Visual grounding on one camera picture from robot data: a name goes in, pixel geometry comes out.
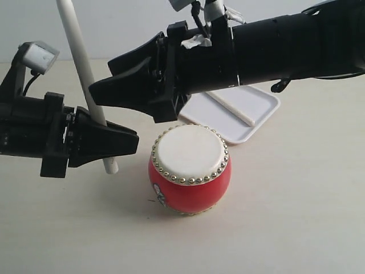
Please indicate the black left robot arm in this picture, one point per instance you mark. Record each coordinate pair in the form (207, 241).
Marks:
(61, 136)

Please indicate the wooden drumstick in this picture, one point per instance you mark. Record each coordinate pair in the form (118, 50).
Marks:
(80, 57)
(236, 112)

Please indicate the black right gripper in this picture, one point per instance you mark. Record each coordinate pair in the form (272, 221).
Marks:
(135, 83)

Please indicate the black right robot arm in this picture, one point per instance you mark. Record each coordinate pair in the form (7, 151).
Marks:
(325, 41)

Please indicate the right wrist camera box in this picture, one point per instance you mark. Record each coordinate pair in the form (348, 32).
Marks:
(178, 5)

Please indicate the white rectangular tray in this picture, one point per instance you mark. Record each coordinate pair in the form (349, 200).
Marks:
(256, 103)

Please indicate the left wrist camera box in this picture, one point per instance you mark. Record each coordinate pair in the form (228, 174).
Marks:
(38, 56)

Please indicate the red small drum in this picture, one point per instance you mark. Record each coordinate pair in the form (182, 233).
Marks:
(189, 168)

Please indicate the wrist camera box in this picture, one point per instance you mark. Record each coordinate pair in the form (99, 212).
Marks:
(178, 5)
(38, 56)

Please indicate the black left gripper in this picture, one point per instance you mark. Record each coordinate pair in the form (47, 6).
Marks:
(34, 128)

